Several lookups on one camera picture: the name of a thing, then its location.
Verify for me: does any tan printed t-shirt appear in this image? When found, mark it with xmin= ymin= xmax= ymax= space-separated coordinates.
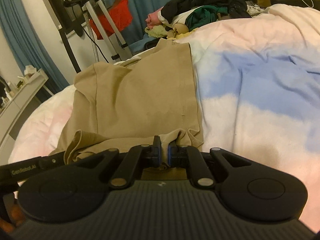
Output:
xmin=54 ymin=40 xmax=204 ymax=164

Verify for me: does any tissue box on table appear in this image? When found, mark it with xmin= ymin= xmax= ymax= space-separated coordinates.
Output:
xmin=24 ymin=65 xmax=41 ymax=79

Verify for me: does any red cloth bag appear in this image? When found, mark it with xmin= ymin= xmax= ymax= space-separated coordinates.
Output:
xmin=97 ymin=0 xmax=133 ymax=36

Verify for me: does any pile of mixed clothes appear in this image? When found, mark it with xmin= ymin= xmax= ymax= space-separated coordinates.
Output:
xmin=145 ymin=0 xmax=264 ymax=38

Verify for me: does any person left hand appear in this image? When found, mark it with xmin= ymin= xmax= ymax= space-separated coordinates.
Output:
xmin=1 ymin=193 xmax=25 ymax=233

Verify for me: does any blue curtain left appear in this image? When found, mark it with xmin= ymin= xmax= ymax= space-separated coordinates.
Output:
xmin=1 ymin=0 xmax=69 ymax=93

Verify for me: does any white dressing table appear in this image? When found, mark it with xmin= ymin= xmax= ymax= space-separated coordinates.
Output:
xmin=0 ymin=69 xmax=48 ymax=165

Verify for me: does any pastel tie-dye duvet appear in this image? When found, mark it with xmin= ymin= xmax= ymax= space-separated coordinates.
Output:
xmin=9 ymin=4 xmax=319 ymax=231

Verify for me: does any garment steamer stand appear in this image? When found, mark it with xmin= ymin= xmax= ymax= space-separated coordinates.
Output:
xmin=62 ymin=0 xmax=132 ymax=63

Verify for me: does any white charging cable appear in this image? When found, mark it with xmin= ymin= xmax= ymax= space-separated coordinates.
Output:
xmin=294 ymin=0 xmax=315 ymax=8

